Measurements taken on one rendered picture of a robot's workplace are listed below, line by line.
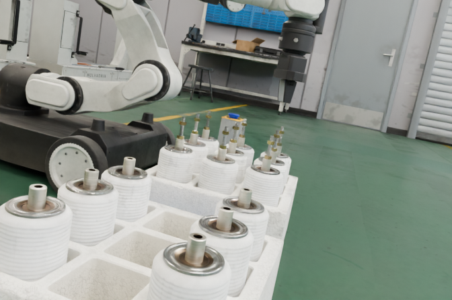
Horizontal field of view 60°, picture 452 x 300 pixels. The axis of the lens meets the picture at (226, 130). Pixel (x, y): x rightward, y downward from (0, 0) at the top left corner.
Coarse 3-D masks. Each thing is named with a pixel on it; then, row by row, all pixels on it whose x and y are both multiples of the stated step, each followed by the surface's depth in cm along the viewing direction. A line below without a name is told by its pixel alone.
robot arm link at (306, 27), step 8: (328, 0) 104; (288, 16) 106; (296, 16) 102; (304, 16) 101; (320, 16) 104; (288, 24) 102; (296, 24) 101; (304, 24) 101; (312, 24) 106; (320, 24) 105; (296, 32) 101; (304, 32) 101; (312, 32) 102; (320, 32) 105
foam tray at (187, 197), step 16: (192, 176) 110; (288, 176) 127; (160, 192) 99; (176, 192) 98; (192, 192) 97; (208, 192) 96; (288, 192) 109; (176, 208) 98; (192, 208) 97; (208, 208) 96; (272, 208) 94; (288, 208) 96; (272, 224) 93
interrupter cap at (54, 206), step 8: (8, 200) 54; (16, 200) 54; (24, 200) 55; (48, 200) 56; (56, 200) 57; (8, 208) 51; (16, 208) 52; (24, 208) 53; (48, 208) 55; (56, 208) 54; (64, 208) 55; (16, 216) 50; (24, 216) 50; (32, 216) 51; (40, 216) 51; (48, 216) 52
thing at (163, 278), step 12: (156, 264) 46; (228, 264) 49; (156, 276) 45; (168, 276) 44; (180, 276) 44; (192, 276) 44; (204, 276) 44; (216, 276) 45; (228, 276) 46; (156, 288) 45; (168, 288) 44; (180, 288) 43; (192, 288) 43; (204, 288) 44; (216, 288) 44; (228, 288) 48
